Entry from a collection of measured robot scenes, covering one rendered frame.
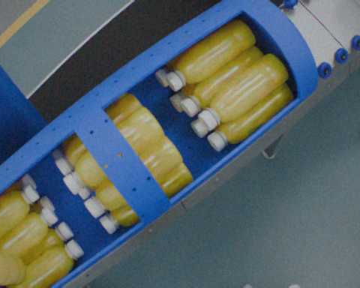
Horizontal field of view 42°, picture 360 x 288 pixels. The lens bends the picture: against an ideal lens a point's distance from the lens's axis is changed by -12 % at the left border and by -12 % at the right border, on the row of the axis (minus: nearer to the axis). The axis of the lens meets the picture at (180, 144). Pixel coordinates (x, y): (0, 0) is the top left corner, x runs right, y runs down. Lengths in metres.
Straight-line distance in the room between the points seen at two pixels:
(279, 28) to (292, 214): 1.28
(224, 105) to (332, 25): 0.51
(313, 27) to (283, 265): 1.11
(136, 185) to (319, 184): 1.38
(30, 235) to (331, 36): 0.93
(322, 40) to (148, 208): 0.68
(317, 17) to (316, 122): 0.95
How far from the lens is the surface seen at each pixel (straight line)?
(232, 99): 1.02
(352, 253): 2.22
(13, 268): 0.94
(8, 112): 1.41
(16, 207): 1.03
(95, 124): 0.93
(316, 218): 2.18
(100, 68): 2.16
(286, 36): 1.00
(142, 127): 0.95
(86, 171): 0.95
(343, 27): 1.41
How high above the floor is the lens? 2.10
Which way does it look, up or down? 75 degrees down
